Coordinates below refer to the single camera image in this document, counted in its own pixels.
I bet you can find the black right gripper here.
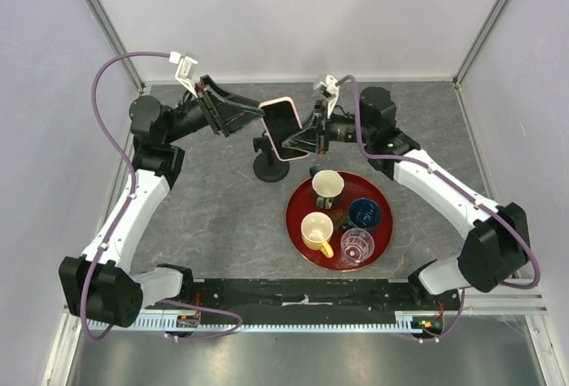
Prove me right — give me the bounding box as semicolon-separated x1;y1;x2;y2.
283;100;374;155

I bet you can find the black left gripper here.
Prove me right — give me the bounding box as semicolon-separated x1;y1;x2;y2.
164;75;265;143

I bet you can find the pink smartphone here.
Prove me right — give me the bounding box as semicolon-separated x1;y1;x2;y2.
259;96;309;161

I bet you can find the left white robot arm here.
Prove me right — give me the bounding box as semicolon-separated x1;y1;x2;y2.
59;76;263;327

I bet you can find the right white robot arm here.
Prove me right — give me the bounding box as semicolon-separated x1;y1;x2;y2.
283;87;541;310

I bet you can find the black phone stand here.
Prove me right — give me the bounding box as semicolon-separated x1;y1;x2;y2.
252;135;290;183

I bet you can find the green mug white inside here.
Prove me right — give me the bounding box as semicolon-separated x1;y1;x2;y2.
309;166;345;210

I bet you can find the yellow mug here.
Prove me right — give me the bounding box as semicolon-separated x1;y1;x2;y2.
301;212;334;259

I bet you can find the blue mug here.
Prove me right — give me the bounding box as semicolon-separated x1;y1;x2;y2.
348;197;381;231

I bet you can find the clear glass tumbler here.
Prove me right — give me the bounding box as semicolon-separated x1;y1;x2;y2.
341;229;375;267

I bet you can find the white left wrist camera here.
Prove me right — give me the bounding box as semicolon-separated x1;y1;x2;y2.
169;52;199;97

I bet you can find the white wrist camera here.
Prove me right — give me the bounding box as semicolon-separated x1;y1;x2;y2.
313;74;340;118
169;52;199;97

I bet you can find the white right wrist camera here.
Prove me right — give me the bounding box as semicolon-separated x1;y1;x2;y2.
313;74;340;118

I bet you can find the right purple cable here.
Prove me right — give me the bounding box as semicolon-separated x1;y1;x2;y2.
335;74;542;345

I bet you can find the purple cable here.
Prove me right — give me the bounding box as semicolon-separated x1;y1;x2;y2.
335;74;542;345
79;51;244;343

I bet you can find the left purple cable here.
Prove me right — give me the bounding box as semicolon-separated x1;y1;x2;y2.
79;51;244;343

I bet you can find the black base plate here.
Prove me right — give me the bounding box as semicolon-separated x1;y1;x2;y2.
183;278;460;326

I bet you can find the aluminium frame rail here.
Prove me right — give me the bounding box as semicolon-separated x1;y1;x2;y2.
61;0;148;89

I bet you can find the blue slotted cable duct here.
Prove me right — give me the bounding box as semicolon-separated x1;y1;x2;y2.
114;311;423;334

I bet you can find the right aluminium frame post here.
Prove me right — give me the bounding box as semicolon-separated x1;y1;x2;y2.
453;0;511;90

